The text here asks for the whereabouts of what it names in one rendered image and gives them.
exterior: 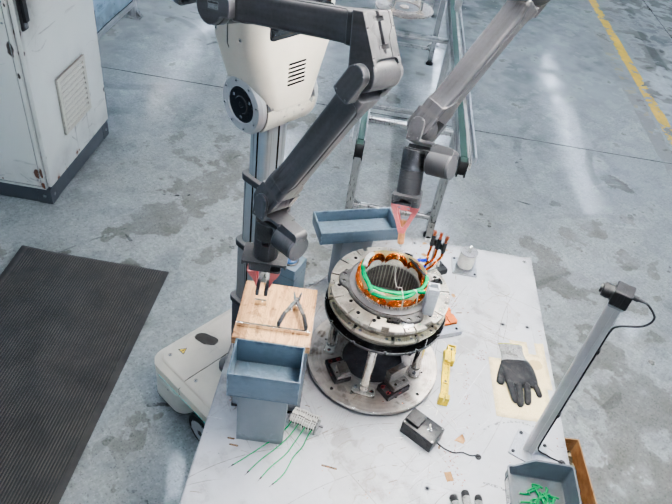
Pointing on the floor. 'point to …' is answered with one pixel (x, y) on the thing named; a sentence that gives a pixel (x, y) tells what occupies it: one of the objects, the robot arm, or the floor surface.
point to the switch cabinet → (48, 95)
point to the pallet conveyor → (460, 142)
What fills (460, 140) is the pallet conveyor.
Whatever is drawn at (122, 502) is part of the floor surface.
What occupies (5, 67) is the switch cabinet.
